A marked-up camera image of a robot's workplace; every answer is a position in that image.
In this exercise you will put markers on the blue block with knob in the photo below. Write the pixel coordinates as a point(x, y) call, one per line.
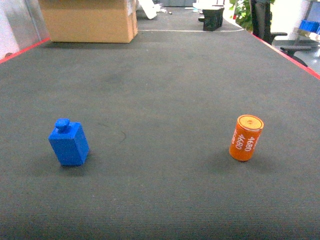
point(69, 143)

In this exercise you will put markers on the large cardboard box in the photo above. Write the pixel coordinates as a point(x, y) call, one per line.
point(90, 21)

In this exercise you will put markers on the black plastic crate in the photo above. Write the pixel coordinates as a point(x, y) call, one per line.
point(212, 18)

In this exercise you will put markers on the green potted plant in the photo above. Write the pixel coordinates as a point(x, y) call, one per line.
point(242, 13)

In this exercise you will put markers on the black office chair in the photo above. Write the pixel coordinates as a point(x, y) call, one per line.
point(276, 22)

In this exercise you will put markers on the orange cylinder cap 4680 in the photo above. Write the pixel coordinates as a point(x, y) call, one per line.
point(245, 137)

